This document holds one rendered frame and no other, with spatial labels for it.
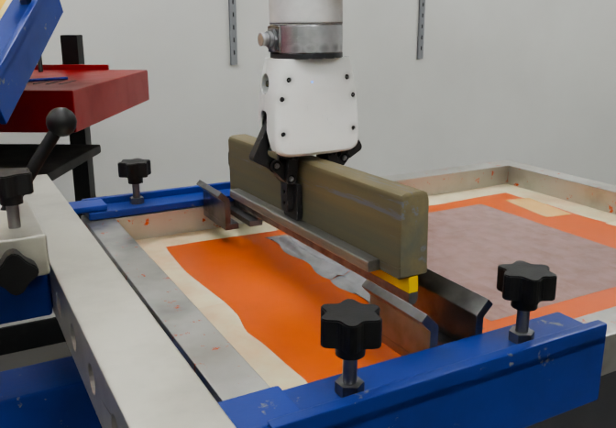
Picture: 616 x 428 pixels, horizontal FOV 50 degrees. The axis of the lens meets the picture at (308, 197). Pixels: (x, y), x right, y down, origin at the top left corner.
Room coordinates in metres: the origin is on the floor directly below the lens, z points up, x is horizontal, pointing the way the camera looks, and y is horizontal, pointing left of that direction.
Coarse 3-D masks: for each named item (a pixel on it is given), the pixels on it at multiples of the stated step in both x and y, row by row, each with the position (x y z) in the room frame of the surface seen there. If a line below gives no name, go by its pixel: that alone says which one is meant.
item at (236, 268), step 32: (448, 224) 0.94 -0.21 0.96; (480, 224) 0.94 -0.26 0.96; (512, 224) 0.94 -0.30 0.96; (544, 224) 0.94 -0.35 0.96; (576, 224) 0.94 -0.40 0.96; (192, 256) 0.80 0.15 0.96; (224, 256) 0.80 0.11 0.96; (256, 256) 0.80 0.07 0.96; (288, 256) 0.80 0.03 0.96; (224, 288) 0.70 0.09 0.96; (256, 288) 0.70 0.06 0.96; (288, 288) 0.70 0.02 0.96
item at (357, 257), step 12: (240, 192) 0.81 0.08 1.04; (252, 204) 0.77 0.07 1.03; (264, 204) 0.75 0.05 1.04; (276, 216) 0.71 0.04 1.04; (288, 216) 0.70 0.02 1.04; (288, 228) 0.69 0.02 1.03; (300, 228) 0.66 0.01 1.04; (312, 228) 0.65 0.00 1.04; (312, 240) 0.64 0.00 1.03; (324, 240) 0.62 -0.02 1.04; (336, 240) 0.61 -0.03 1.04; (336, 252) 0.60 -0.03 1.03; (348, 252) 0.58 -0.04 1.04; (360, 252) 0.58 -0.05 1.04; (360, 264) 0.56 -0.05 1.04; (372, 264) 0.55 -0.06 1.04
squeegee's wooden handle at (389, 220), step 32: (320, 160) 0.68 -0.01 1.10; (256, 192) 0.79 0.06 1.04; (320, 192) 0.65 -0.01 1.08; (352, 192) 0.60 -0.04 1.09; (384, 192) 0.55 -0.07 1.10; (416, 192) 0.54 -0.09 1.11; (320, 224) 0.65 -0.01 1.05; (352, 224) 0.60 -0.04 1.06; (384, 224) 0.55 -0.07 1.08; (416, 224) 0.54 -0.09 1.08; (384, 256) 0.55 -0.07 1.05; (416, 256) 0.54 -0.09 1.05
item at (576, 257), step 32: (608, 224) 0.94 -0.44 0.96; (448, 256) 0.80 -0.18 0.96; (480, 256) 0.80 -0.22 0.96; (512, 256) 0.80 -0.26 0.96; (544, 256) 0.80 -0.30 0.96; (576, 256) 0.80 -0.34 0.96; (608, 256) 0.80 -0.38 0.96; (320, 288) 0.70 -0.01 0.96; (480, 288) 0.70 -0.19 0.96; (576, 288) 0.70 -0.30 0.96; (608, 288) 0.70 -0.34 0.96; (256, 320) 0.62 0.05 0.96; (288, 320) 0.62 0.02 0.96; (320, 320) 0.62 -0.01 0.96; (512, 320) 0.62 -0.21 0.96; (288, 352) 0.55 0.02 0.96; (320, 352) 0.55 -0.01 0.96; (384, 352) 0.55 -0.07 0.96
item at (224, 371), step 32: (512, 160) 1.24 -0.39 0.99; (544, 192) 1.12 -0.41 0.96; (576, 192) 1.06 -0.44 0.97; (608, 192) 1.01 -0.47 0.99; (96, 224) 0.83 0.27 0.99; (128, 224) 0.86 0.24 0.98; (160, 224) 0.89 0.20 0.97; (192, 224) 0.91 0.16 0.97; (128, 256) 0.71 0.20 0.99; (160, 288) 0.61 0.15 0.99; (160, 320) 0.54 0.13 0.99; (192, 320) 0.54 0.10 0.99; (608, 320) 0.54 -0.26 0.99; (192, 352) 0.48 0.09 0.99; (224, 352) 0.48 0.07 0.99; (608, 352) 0.51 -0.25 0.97; (224, 384) 0.43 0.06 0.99; (256, 384) 0.43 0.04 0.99
